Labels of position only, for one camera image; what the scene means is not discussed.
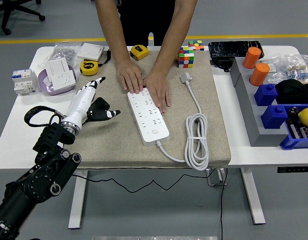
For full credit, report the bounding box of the person's right hand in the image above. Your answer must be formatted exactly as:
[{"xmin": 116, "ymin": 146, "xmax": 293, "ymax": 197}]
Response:
[{"xmin": 116, "ymin": 61, "xmax": 146, "ymax": 95}]

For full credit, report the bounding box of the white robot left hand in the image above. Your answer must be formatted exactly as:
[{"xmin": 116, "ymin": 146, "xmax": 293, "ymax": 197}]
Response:
[{"xmin": 66, "ymin": 76, "xmax": 122, "ymax": 125}]

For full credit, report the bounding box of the person's left hand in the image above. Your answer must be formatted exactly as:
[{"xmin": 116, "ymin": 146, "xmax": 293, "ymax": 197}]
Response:
[{"xmin": 143, "ymin": 72, "xmax": 171, "ymax": 115}]

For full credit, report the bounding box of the white power strip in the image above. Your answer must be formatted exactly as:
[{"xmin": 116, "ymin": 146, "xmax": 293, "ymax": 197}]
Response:
[{"xmin": 126, "ymin": 87, "xmax": 170, "ymax": 147}]

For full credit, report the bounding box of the thin black plug cord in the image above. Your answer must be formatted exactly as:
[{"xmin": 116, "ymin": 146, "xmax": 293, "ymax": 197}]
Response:
[{"xmin": 71, "ymin": 167, "xmax": 229, "ymax": 240}]

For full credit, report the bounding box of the beige fabric mat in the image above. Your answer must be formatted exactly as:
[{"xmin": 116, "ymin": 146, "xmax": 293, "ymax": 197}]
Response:
[{"xmin": 66, "ymin": 49, "xmax": 232, "ymax": 171}]

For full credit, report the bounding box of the purple bowl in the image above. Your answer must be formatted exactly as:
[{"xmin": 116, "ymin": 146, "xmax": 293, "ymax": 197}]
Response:
[{"xmin": 38, "ymin": 65, "xmax": 79, "ymax": 96}]

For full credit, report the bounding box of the large colourful puzzle cube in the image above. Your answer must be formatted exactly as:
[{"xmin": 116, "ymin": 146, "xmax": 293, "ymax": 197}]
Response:
[{"xmin": 177, "ymin": 46, "xmax": 196, "ymax": 69}]

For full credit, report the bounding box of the clear bag of screws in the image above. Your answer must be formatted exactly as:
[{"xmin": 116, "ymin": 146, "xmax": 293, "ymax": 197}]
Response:
[{"xmin": 45, "ymin": 42, "xmax": 82, "ymax": 67}]

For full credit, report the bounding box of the small colourful puzzle cube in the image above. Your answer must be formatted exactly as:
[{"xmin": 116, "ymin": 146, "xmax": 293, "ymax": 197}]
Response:
[{"xmin": 187, "ymin": 39, "xmax": 205, "ymax": 52}]

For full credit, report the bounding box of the person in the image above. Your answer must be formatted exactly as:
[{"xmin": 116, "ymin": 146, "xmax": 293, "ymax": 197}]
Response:
[{"xmin": 120, "ymin": 0, "xmax": 176, "ymax": 47}]

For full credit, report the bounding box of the white circuit breaker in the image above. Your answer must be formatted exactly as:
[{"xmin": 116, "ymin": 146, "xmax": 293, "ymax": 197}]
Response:
[{"xmin": 11, "ymin": 69, "xmax": 39, "ymax": 96}]

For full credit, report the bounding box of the black power brick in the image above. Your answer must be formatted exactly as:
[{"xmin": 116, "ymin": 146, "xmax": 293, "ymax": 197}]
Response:
[{"xmin": 210, "ymin": 57, "xmax": 234, "ymax": 73}]

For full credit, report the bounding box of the black cracked tray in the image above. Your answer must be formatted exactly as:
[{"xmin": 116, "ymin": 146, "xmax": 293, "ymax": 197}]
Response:
[{"xmin": 208, "ymin": 40, "xmax": 265, "ymax": 61}]

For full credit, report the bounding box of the white table leg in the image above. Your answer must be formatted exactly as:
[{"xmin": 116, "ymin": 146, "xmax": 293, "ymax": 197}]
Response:
[
  {"xmin": 240, "ymin": 167, "xmax": 267, "ymax": 225},
  {"xmin": 68, "ymin": 171, "xmax": 89, "ymax": 230}
]

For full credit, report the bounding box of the grey stepped block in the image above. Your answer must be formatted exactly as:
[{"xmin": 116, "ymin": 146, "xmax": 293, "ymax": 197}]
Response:
[{"xmin": 230, "ymin": 56, "xmax": 290, "ymax": 148}]

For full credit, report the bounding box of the orange cylinder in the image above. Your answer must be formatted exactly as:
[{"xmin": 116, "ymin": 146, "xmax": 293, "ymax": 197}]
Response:
[
  {"xmin": 248, "ymin": 62, "xmax": 271, "ymax": 87},
  {"xmin": 242, "ymin": 46, "xmax": 263, "ymax": 70}
]

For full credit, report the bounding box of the black office chair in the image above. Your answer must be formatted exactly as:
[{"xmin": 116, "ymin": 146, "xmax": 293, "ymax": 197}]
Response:
[{"xmin": 0, "ymin": 0, "xmax": 46, "ymax": 36}]

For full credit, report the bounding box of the blue block with knob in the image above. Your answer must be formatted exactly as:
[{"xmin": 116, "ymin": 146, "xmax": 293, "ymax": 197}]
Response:
[
  {"xmin": 253, "ymin": 83, "xmax": 279, "ymax": 107},
  {"xmin": 260, "ymin": 104, "xmax": 289, "ymax": 130}
]

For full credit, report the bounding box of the clear plastic bag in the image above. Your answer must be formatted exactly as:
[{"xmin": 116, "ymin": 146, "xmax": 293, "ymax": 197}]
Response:
[{"xmin": 260, "ymin": 56, "xmax": 287, "ymax": 85}]

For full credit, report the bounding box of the black cloth bundle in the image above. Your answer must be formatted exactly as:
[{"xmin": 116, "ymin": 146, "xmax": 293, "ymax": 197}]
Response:
[{"xmin": 274, "ymin": 79, "xmax": 308, "ymax": 105}]

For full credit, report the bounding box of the clear bag of resistors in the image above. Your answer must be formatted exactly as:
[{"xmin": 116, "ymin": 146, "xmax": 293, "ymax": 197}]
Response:
[{"xmin": 285, "ymin": 53, "xmax": 308, "ymax": 85}]

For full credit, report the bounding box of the blue plastic bin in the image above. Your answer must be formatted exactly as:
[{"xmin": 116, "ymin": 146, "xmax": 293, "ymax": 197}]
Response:
[{"xmin": 279, "ymin": 103, "xmax": 308, "ymax": 151}]

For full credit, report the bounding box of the yellow lemon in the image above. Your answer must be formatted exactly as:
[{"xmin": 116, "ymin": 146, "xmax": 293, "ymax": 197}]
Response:
[{"xmin": 297, "ymin": 107, "xmax": 308, "ymax": 126}]

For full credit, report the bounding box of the black desk control panel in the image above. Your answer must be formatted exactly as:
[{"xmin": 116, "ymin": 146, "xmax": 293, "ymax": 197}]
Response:
[{"xmin": 277, "ymin": 166, "xmax": 308, "ymax": 174}]

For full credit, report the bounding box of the white cable with plug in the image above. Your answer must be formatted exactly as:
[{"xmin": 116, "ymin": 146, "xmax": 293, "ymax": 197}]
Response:
[{"xmin": 156, "ymin": 71, "xmax": 210, "ymax": 172}]

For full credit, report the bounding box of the white wall socket panel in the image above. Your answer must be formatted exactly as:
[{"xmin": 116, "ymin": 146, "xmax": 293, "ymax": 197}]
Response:
[{"xmin": 47, "ymin": 69, "xmax": 77, "ymax": 92}]

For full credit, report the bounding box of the yellow tape measure with strap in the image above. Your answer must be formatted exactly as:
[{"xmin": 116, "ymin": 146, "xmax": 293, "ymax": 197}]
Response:
[{"xmin": 79, "ymin": 48, "xmax": 113, "ymax": 77}]

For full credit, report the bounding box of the white wall switch panel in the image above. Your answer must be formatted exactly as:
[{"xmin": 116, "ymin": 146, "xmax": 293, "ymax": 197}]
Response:
[{"xmin": 45, "ymin": 57, "xmax": 71, "ymax": 76}]

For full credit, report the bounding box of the white flat switch box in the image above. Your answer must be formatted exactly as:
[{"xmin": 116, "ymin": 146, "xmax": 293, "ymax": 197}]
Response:
[{"xmin": 76, "ymin": 42, "xmax": 105, "ymax": 61}]

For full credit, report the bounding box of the silver metal bracket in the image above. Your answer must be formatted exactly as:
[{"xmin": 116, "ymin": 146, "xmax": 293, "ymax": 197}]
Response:
[{"xmin": 205, "ymin": 167, "xmax": 229, "ymax": 187}]

